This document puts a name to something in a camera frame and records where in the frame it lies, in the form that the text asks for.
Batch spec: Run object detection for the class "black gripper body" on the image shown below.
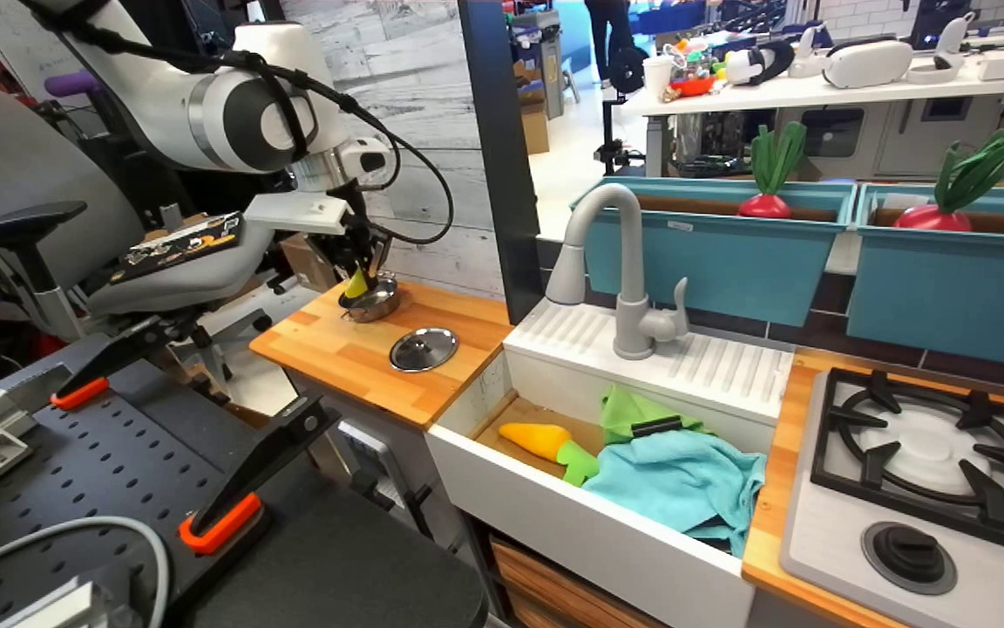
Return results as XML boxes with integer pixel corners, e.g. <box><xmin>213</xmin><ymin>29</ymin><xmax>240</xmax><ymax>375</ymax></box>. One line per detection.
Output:
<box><xmin>334</xmin><ymin>213</ymin><xmax>398</xmax><ymax>266</ymax></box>

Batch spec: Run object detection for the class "small metal pot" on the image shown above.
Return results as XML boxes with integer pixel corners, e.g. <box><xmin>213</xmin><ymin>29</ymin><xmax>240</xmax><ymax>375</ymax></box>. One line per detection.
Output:
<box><xmin>338</xmin><ymin>277</ymin><xmax>405</xmax><ymax>326</ymax></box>

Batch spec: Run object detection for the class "round metal pot lid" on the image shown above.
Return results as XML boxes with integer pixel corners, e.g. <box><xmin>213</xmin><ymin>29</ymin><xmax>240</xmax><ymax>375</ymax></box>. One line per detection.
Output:
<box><xmin>385</xmin><ymin>326</ymin><xmax>463</xmax><ymax>376</ymax></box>

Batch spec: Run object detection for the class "brown cardboard box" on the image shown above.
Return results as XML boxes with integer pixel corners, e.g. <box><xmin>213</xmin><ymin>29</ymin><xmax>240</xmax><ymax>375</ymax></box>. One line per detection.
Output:
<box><xmin>280</xmin><ymin>230</ymin><xmax>346</xmax><ymax>292</ymax></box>

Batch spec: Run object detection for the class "wooden side counter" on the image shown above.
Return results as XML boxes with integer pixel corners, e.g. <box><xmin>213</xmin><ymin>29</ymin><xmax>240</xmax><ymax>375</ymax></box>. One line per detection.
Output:
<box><xmin>248</xmin><ymin>277</ymin><xmax>517</xmax><ymax>434</ymax></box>

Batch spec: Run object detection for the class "whitewashed wood backdrop panel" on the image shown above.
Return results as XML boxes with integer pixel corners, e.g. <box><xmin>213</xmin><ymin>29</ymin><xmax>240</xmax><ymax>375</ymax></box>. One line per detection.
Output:
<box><xmin>280</xmin><ymin>0</ymin><xmax>509</xmax><ymax>302</ymax></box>

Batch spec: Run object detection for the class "black vertical pillar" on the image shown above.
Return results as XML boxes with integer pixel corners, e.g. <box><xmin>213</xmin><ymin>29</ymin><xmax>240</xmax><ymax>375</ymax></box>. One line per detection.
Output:
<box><xmin>454</xmin><ymin>0</ymin><xmax>547</xmax><ymax>328</ymax></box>

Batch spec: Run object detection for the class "tools pile on chair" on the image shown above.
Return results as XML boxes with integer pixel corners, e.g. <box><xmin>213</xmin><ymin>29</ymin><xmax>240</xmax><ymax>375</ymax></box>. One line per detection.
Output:
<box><xmin>103</xmin><ymin>211</ymin><xmax>248</xmax><ymax>288</ymax></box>

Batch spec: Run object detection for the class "orange toy carrot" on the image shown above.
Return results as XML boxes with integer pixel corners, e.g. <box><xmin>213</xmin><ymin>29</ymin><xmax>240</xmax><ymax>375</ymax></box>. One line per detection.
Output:
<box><xmin>495</xmin><ymin>420</ymin><xmax>603</xmax><ymax>489</ymax></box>

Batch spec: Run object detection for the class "grey toy faucet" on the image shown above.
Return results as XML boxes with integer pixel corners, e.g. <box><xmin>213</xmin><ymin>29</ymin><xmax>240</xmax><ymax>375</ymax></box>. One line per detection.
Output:
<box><xmin>545</xmin><ymin>183</ymin><xmax>694</xmax><ymax>362</ymax></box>

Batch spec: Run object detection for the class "green cloth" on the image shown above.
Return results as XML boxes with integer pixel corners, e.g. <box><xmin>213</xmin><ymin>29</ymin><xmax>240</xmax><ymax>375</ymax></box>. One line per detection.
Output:
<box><xmin>595</xmin><ymin>383</ymin><xmax>703</xmax><ymax>447</ymax></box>

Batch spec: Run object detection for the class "white toy sink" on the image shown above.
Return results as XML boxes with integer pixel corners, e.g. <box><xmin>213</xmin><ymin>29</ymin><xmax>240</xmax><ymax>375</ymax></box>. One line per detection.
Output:
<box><xmin>425</xmin><ymin>298</ymin><xmax>799</xmax><ymax>628</ymax></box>

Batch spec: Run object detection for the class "black perforated base board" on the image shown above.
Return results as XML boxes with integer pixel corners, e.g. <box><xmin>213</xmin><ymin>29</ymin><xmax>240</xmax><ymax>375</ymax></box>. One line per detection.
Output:
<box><xmin>0</xmin><ymin>351</ymin><xmax>495</xmax><ymax>628</ymax></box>

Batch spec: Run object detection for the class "teal planter box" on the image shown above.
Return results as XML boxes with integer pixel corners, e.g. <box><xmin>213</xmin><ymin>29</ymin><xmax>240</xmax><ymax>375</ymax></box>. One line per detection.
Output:
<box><xmin>842</xmin><ymin>183</ymin><xmax>1004</xmax><ymax>376</ymax></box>
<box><xmin>578</xmin><ymin>170</ymin><xmax>861</xmax><ymax>332</ymax></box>

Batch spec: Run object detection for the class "white cup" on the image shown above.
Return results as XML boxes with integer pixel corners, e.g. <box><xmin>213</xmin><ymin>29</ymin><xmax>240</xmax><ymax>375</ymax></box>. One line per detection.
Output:
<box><xmin>642</xmin><ymin>54</ymin><xmax>676</xmax><ymax>106</ymax></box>

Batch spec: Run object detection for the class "purple cylinder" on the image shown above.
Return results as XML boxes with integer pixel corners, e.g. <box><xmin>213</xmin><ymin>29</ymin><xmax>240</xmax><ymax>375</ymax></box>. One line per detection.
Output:
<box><xmin>41</xmin><ymin>71</ymin><xmax>98</xmax><ymax>101</ymax></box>

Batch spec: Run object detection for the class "grey office chair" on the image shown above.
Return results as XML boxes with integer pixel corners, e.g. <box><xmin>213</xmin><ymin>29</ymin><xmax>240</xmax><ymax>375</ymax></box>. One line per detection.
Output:
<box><xmin>0</xmin><ymin>88</ymin><xmax>280</xmax><ymax>351</ymax></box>

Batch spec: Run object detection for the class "wooden drawer front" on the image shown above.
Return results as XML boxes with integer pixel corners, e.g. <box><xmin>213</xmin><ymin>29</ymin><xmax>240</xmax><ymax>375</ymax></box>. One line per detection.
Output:
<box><xmin>485</xmin><ymin>533</ymin><xmax>668</xmax><ymax>628</ymax></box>

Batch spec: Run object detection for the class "teal cloth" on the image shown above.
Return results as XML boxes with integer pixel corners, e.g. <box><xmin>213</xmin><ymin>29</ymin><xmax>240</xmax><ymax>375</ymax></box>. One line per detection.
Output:
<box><xmin>578</xmin><ymin>428</ymin><xmax>767</xmax><ymax>557</ymax></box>

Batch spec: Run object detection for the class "red toy radish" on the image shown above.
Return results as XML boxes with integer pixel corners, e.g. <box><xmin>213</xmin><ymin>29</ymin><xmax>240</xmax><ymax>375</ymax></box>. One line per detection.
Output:
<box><xmin>893</xmin><ymin>130</ymin><xmax>1004</xmax><ymax>233</ymax></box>
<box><xmin>735</xmin><ymin>118</ymin><xmax>812</xmax><ymax>222</ymax></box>

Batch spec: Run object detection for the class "wooden stove counter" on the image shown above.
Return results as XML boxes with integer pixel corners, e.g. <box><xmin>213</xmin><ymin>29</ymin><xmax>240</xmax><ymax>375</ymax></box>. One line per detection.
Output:
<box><xmin>739</xmin><ymin>344</ymin><xmax>1004</xmax><ymax>628</ymax></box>

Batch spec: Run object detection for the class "white background table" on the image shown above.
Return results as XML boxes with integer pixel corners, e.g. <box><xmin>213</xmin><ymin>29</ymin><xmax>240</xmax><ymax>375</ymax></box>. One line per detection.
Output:
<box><xmin>617</xmin><ymin>71</ymin><xmax>1004</xmax><ymax>179</ymax></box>

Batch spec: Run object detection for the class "white rounded device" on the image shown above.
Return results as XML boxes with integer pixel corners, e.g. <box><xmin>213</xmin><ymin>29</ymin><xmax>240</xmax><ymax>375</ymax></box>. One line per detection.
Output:
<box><xmin>820</xmin><ymin>38</ymin><xmax>915</xmax><ymax>94</ymax></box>

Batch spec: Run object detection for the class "black stove grate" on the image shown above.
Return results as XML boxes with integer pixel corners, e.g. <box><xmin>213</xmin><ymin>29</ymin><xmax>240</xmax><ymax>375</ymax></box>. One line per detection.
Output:
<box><xmin>810</xmin><ymin>365</ymin><xmax>1004</xmax><ymax>565</ymax></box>

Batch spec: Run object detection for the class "grey toy stove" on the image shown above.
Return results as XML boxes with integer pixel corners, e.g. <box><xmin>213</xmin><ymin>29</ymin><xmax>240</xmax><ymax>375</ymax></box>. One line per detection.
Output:
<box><xmin>776</xmin><ymin>365</ymin><xmax>1004</xmax><ymax>628</ymax></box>

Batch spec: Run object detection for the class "black round stove knob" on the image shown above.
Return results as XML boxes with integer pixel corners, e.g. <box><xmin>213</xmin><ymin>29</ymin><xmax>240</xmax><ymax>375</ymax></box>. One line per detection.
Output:
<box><xmin>861</xmin><ymin>515</ymin><xmax>958</xmax><ymax>600</ymax></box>

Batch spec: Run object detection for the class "black clamp orange handle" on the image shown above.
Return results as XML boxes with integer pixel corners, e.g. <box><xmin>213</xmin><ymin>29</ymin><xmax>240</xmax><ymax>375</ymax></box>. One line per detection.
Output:
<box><xmin>174</xmin><ymin>393</ymin><xmax>341</xmax><ymax>557</ymax></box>
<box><xmin>47</xmin><ymin>314</ymin><xmax>169</xmax><ymax>416</ymax></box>

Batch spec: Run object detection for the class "grey cable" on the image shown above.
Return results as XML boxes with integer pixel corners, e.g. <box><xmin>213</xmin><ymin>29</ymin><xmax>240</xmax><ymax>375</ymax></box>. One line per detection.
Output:
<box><xmin>0</xmin><ymin>513</ymin><xmax>174</xmax><ymax>628</ymax></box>

